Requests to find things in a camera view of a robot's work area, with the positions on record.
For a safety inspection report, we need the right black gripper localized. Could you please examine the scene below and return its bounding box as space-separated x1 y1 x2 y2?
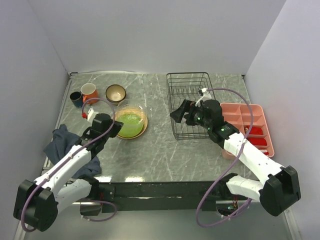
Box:
170 99 212 130

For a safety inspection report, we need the green plate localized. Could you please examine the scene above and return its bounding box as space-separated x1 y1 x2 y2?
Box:
117 113 145 138

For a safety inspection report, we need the beige plate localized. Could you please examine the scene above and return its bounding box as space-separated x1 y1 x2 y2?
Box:
115 109 149 140

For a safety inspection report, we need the dark brown patterned bowl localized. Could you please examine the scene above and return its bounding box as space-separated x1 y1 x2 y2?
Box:
105 84 127 105

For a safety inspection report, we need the orange mug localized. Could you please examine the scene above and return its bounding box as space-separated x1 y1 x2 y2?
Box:
80 83 99 105

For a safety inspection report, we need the dark blue mug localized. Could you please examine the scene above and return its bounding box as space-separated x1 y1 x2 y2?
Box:
69 91 83 108

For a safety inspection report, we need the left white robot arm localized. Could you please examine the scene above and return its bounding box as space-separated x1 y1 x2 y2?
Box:
13 113 124 232

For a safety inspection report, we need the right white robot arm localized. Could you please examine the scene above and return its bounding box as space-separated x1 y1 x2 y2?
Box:
170 99 301 217

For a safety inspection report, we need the blue cloth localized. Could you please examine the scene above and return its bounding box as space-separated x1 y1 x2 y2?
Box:
43 124 102 179

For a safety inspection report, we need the pink divided tray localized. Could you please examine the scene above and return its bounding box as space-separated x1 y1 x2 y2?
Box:
220 102 275 158

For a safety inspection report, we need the red item in tray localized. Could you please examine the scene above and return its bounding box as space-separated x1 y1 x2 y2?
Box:
244 126 264 135
248 137 268 147

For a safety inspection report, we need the red white striped item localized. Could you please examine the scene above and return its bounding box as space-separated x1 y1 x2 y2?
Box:
260 149 269 156

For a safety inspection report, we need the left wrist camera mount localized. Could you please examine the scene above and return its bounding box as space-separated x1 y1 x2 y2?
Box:
81 107 99 124

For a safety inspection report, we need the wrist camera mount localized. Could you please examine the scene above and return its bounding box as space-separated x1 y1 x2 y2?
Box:
81 107 99 124
195 88 212 107

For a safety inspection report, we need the black wire dish rack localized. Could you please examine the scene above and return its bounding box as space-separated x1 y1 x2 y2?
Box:
166 72 223 141

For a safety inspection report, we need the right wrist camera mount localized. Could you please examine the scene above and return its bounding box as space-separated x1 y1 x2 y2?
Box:
195 88 212 107

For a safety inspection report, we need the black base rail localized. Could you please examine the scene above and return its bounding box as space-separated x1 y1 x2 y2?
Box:
87 181 212 211

